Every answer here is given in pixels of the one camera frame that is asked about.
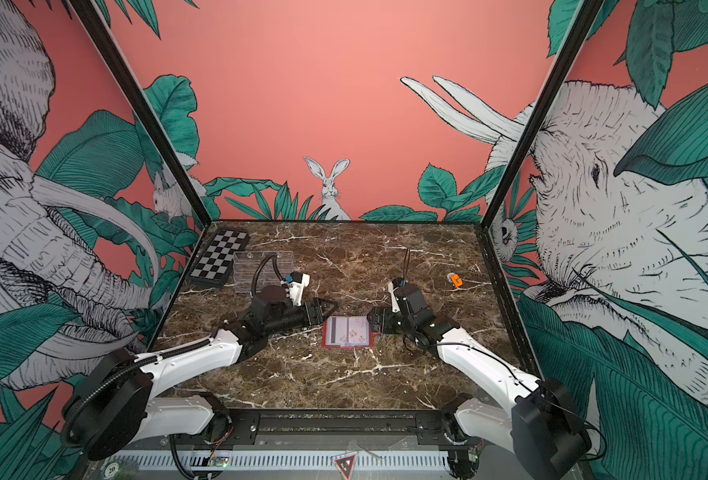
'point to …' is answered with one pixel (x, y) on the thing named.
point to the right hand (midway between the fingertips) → (377, 312)
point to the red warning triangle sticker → (346, 465)
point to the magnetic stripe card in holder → (337, 331)
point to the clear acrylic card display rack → (246, 262)
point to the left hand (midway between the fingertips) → (336, 305)
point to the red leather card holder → (371, 336)
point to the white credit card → (358, 331)
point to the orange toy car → (455, 279)
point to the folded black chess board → (213, 268)
